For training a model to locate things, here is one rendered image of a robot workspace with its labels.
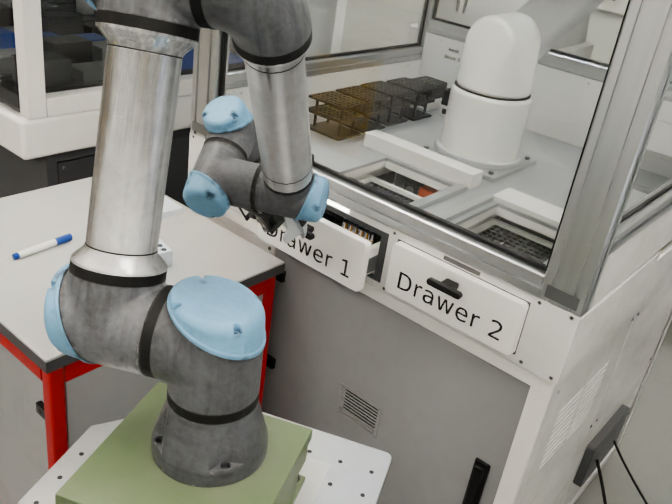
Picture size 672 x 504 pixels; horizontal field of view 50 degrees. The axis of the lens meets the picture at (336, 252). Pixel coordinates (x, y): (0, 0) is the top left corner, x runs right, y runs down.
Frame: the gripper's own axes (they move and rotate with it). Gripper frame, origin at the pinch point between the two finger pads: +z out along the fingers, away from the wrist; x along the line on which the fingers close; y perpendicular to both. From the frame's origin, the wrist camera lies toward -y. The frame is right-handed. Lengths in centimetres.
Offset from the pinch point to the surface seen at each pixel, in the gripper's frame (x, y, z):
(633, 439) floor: 56, -47, 145
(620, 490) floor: 61, -25, 129
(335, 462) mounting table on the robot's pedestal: 38, 33, -4
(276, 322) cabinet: -13.4, 9.9, 36.1
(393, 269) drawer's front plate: 18.3, -5.1, 8.9
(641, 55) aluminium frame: 51, -35, -31
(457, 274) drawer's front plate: 32.1, -8.2, 4.5
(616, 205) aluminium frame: 55, -23, -13
